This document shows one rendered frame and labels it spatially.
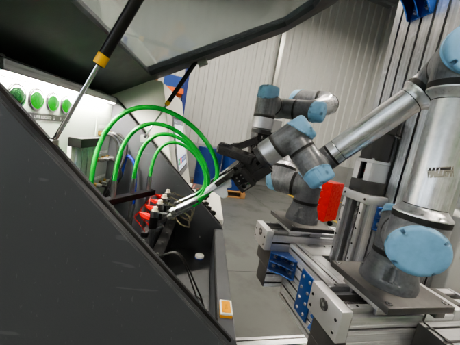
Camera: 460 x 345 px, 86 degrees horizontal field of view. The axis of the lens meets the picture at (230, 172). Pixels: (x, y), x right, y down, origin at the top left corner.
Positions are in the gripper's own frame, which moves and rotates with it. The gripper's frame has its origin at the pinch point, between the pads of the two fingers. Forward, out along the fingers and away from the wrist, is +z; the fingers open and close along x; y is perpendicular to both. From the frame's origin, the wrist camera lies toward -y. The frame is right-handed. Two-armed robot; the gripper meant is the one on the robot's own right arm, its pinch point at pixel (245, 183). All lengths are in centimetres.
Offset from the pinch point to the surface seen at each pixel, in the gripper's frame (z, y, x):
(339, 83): -234, 362, 706
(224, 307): 25.1, -5.5, -34.4
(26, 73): -21, -54, -34
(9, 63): -22, -54, -38
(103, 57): -25, -35, -45
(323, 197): 65, 204, 334
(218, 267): 26.4, -6.2, -14.2
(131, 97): -25, -51, 23
